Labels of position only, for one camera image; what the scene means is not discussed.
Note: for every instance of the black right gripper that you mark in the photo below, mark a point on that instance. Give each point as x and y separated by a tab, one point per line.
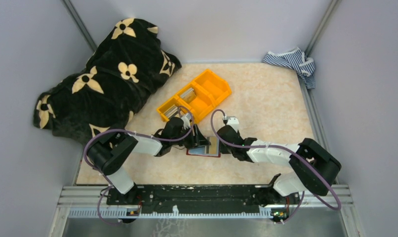
223	150

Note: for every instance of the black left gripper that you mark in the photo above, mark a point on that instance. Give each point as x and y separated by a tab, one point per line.
201	140

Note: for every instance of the red leather card holder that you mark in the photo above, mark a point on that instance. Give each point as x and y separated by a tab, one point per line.
200	151

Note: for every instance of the gold card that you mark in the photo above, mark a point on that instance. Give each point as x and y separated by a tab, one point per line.
213	148

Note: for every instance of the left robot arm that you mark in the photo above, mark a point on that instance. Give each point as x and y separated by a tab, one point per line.
107	151

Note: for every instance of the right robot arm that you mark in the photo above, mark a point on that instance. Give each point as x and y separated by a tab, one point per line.
314	169

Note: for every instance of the cards in left bin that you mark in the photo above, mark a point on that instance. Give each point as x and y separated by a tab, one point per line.
173	111

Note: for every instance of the cards in bin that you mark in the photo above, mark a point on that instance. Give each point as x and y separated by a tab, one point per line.
188	96
173	111

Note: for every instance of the cards in middle bin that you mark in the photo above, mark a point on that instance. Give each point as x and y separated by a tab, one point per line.
188	96

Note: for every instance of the yellow plastic bin middle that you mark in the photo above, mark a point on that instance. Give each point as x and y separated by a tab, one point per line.
202	105

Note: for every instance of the yellow plastic bin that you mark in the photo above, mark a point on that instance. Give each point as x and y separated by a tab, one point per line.
214	85
175	100
202	105

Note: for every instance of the yellow plastic bin left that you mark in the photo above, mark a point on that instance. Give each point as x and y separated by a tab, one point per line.
175	100

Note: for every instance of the yellow plastic bin right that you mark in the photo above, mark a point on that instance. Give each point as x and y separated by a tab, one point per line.
214	85

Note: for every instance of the blue white striped cloth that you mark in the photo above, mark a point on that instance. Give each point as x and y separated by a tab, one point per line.
296	60

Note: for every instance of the black floral blanket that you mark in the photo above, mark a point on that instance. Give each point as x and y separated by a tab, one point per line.
127	67

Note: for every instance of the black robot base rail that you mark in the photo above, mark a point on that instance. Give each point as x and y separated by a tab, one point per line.
200	199

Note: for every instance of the aluminium frame rail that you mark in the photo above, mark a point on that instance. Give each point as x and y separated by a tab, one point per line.
91	201

